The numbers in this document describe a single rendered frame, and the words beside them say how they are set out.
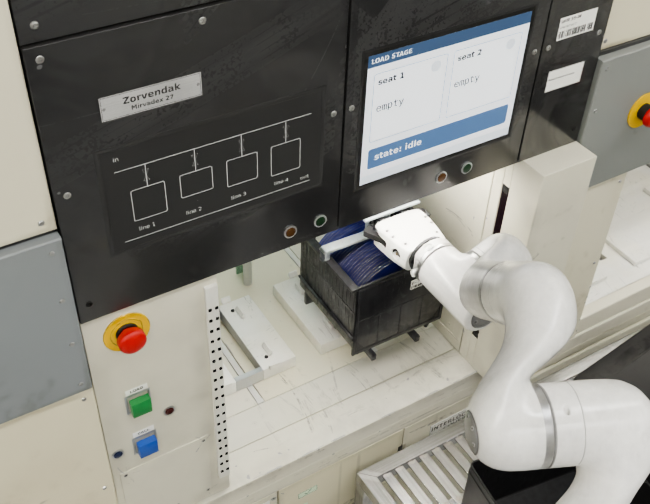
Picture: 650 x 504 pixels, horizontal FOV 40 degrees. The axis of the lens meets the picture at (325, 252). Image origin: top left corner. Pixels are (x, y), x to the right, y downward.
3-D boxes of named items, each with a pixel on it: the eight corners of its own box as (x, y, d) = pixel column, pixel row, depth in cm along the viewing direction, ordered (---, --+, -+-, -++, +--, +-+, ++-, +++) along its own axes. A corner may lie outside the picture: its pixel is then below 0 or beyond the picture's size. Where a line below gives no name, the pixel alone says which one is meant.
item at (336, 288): (344, 373, 172) (353, 250, 151) (292, 308, 185) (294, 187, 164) (445, 329, 182) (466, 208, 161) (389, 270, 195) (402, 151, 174)
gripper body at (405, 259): (405, 284, 154) (369, 247, 161) (452, 265, 158) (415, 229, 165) (409, 251, 149) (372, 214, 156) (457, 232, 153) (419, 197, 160)
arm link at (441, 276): (456, 234, 150) (413, 267, 149) (507, 281, 141) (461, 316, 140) (466, 261, 156) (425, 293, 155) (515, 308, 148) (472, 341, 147)
